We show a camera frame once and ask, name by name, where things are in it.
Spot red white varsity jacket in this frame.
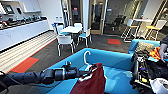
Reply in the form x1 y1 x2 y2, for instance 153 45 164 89
69 62 108 94

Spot white jacket hanger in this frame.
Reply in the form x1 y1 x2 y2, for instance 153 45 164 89
79 50 101 81

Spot long blue sofa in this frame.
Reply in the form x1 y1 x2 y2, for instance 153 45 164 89
33 47 141 94

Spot white chair blue seat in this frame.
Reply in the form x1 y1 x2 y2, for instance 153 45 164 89
76 28 93 48
56 23 68 37

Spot short blue sofa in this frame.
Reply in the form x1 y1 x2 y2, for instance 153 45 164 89
127 38 168 63

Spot wooden glass door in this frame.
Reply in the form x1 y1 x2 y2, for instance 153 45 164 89
87 0 108 35
68 0 85 28

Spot black office chair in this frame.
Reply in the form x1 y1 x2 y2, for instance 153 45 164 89
111 15 127 32

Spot white bar stool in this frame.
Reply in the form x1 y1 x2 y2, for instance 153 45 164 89
120 18 135 42

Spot patterned grey cushion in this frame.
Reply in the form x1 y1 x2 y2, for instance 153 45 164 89
134 40 156 55

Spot white lower kitchen cabinets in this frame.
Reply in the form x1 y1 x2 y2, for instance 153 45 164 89
0 19 52 53

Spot white kitchen cabinets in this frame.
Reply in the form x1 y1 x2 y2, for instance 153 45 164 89
18 0 43 14
0 19 52 53

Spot orange cloth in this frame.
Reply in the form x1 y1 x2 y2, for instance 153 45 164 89
148 46 165 62

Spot white bag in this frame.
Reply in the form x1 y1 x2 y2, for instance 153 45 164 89
149 77 168 94

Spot white high table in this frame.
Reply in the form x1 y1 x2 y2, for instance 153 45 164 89
130 17 158 38

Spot white upper kitchen cabinets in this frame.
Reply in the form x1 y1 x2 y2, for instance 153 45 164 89
18 0 43 14

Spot person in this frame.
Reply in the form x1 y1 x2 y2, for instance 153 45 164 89
160 34 168 48

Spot black coffee machine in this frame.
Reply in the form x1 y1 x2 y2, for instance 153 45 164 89
0 3 16 16

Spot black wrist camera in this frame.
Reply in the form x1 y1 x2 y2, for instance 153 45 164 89
63 60 73 69

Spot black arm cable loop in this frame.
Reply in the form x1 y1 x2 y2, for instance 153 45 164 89
0 70 9 94

